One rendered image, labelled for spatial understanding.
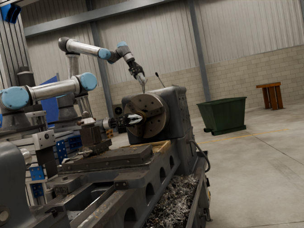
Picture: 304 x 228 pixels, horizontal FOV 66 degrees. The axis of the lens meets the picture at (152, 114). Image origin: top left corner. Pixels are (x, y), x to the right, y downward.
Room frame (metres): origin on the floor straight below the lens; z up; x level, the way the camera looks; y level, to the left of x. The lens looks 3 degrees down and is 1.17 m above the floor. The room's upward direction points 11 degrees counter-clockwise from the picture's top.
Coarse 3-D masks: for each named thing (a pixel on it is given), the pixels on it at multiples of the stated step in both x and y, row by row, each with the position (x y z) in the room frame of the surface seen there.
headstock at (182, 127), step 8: (168, 88) 1.75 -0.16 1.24; (176, 88) 1.81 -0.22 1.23; (184, 88) 2.14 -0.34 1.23; (128, 96) 1.86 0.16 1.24; (160, 96) 1.75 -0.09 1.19; (168, 96) 1.73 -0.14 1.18; (176, 96) 1.74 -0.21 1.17; (184, 96) 2.11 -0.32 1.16; (168, 104) 1.73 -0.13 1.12; (176, 104) 1.73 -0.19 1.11; (184, 104) 2.02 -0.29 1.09; (176, 112) 1.72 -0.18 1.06; (184, 112) 1.95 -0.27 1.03; (176, 120) 1.72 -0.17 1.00; (184, 120) 1.87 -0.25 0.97; (168, 128) 1.74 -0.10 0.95; (176, 128) 1.72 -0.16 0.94; (184, 128) 1.79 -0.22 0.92; (128, 136) 1.85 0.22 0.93; (136, 136) 1.83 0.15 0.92; (160, 136) 1.77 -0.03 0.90; (168, 136) 1.75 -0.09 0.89; (176, 136) 1.73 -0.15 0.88
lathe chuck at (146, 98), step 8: (136, 96) 1.64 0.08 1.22; (144, 96) 1.62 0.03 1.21; (152, 96) 1.60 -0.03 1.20; (136, 104) 1.65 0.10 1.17; (144, 104) 1.63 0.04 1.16; (152, 104) 1.61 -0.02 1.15; (160, 104) 1.59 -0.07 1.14; (128, 112) 1.67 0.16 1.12; (168, 112) 1.66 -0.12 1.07; (152, 120) 1.61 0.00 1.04; (160, 120) 1.60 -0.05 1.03; (128, 128) 1.67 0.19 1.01; (136, 128) 1.66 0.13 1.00; (152, 128) 1.62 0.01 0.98; (160, 128) 1.60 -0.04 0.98; (144, 136) 1.64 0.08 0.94; (152, 136) 1.62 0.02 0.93
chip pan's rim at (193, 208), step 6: (198, 156) 2.28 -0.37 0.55; (198, 162) 2.09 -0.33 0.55; (204, 162) 1.88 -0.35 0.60; (204, 168) 1.89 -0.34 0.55; (174, 180) 1.74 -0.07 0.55; (198, 186) 1.42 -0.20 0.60; (198, 192) 1.44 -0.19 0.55; (198, 198) 1.42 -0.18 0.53; (192, 204) 1.20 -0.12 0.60; (192, 210) 1.20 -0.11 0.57; (192, 216) 1.18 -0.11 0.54; (192, 222) 1.16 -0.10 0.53
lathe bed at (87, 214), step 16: (176, 160) 1.66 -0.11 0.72; (160, 176) 1.37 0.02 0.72; (80, 192) 0.92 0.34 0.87; (96, 192) 0.99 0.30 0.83; (112, 192) 0.90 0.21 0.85; (128, 192) 0.85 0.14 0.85; (144, 192) 1.02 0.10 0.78; (160, 192) 1.18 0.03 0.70; (80, 208) 0.90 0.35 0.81; (96, 208) 0.78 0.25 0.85; (112, 208) 0.73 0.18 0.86; (128, 208) 0.89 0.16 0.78; (144, 208) 0.99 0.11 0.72; (80, 224) 0.69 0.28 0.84; (96, 224) 0.64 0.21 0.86; (112, 224) 0.74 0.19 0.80; (128, 224) 0.89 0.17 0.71
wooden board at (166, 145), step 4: (168, 140) 1.49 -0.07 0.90; (136, 144) 1.56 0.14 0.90; (140, 144) 1.54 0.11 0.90; (144, 144) 1.53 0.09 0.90; (152, 144) 1.51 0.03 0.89; (156, 144) 1.51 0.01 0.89; (164, 144) 1.37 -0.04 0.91; (168, 144) 1.43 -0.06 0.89; (152, 148) 1.42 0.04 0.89; (156, 148) 1.40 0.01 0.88; (160, 148) 1.28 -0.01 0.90; (164, 148) 1.34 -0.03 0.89; (168, 148) 1.43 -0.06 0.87; (164, 152) 1.33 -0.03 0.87
